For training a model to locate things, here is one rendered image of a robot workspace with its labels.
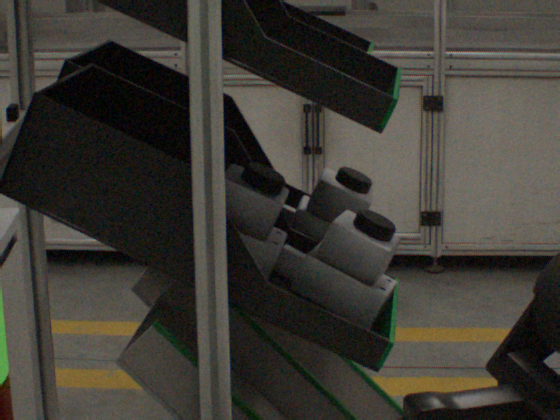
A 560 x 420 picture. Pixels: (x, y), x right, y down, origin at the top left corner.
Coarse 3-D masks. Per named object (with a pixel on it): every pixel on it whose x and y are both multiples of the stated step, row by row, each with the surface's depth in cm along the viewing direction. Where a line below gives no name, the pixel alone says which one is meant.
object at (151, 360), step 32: (192, 288) 89; (160, 320) 86; (192, 320) 89; (128, 352) 77; (160, 352) 77; (192, 352) 77; (256, 352) 90; (288, 352) 90; (160, 384) 77; (192, 384) 77; (256, 384) 90; (288, 384) 90; (320, 384) 90; (192, 416) 78; (256, 416) 77; (288, 416) 91; (320, 416) 90; (352, 416) 90
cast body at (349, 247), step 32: (352, 224) 80; (384, 224) 80; (288, 256) 82; (320, 256) 80; (352, 256) 79; (384, 256) 78; (320, 288) 80; (352, 288) 79; (384, 288) 80; (352, 320) 80
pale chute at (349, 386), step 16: (144, 272) 95; (160, 272) 91; (144, 288) 92; (160, 288) 91; (256, 320) 105; (288, 336) 105; (304, 352) 105; (320, 352) 105; (320, 368) 105; (336, 368) 105; (352, 368) 105; (336, 384) 106; (352, 384) 105; (368, 384) 105; (352, 400) 106; (368, 400) 106; (384, 400) 105; (368, 416) 106; (384, 416) 106; (400, 416) 106
